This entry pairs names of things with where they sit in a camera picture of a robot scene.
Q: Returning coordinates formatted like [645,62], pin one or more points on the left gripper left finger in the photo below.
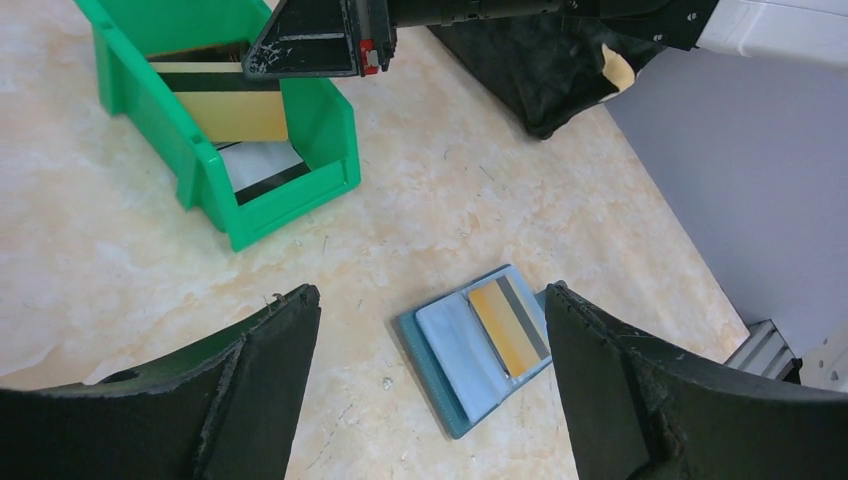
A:
[224,407]

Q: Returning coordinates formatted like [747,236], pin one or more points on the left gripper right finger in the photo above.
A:
[639,407]

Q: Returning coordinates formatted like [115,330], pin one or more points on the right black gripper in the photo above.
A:
[323,38]

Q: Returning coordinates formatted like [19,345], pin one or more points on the blue leather card holder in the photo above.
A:
[454,359]

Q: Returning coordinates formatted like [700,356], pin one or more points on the cards in green bin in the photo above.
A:
[253,168]

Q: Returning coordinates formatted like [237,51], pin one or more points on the green plastic bin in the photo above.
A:
[320,119]

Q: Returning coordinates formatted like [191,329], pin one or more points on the black floral blanket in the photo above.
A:
[547,68]

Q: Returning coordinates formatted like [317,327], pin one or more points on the aluminium frame rail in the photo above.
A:
[765,353]

